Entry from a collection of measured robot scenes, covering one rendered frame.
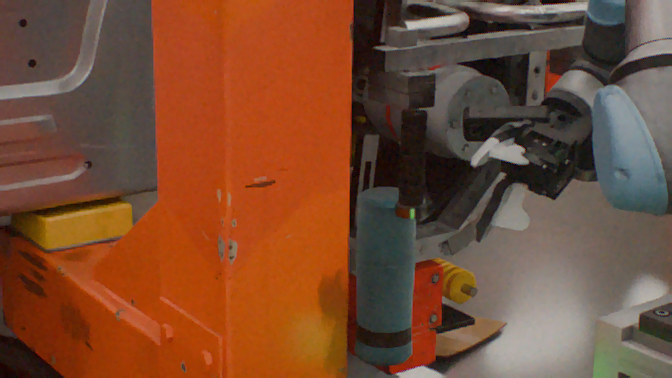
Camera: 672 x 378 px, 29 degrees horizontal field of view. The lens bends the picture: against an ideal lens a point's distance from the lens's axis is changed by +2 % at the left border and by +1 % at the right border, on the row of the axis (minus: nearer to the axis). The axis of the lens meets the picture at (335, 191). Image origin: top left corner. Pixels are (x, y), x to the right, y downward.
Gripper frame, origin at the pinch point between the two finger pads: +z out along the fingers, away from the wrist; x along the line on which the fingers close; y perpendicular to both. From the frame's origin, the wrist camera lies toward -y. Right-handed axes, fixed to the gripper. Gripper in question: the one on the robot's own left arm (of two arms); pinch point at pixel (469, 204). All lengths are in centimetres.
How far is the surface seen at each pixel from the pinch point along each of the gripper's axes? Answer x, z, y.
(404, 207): 8.7, -0.8, -11.6
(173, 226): -16.9, 31.6, -17.7
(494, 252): 184, -112, -77
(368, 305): 29.9, 4.1, -16.9
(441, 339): 143, -56, -54
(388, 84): -4.2, -9.0, -18.9
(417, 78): -6.1, -10.4, -14.9
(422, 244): 37.9, -14.6, -21.0
